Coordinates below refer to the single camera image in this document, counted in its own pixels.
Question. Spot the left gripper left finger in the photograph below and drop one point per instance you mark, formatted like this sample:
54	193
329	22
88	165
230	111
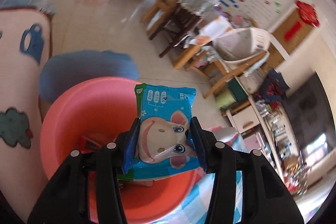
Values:
65	199

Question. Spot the pink plastic basin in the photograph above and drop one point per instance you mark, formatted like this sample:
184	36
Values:
98	110

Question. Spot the blue cartoon snack pack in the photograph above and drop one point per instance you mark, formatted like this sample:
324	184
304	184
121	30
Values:
163	147

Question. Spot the red wedding candy pack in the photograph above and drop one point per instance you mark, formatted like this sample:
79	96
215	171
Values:
88	145

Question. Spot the green trash can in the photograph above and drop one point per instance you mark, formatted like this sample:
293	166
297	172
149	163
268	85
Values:
225	99

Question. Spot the pink storage box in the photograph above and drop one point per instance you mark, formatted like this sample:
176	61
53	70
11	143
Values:
254	141

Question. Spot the white tv cabinet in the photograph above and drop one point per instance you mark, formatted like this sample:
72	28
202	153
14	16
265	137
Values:
281	149

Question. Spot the black flat television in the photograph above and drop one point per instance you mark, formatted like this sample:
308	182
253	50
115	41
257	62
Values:
311	118

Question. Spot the dark flower bouquet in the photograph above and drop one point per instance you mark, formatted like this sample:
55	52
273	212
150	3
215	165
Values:
272	90

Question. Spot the wooden chair with cushion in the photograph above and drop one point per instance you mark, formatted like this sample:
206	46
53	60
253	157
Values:
238	52

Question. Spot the beige cartoon sofa cover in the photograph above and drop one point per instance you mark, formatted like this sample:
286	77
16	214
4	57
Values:
25	49

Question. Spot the dining table with cloth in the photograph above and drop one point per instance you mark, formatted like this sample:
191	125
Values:
207	33

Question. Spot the red chinese knot decoration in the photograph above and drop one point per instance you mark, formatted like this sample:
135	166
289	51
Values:
307	16

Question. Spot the dark wooden chair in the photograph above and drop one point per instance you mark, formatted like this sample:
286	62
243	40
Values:
182	19

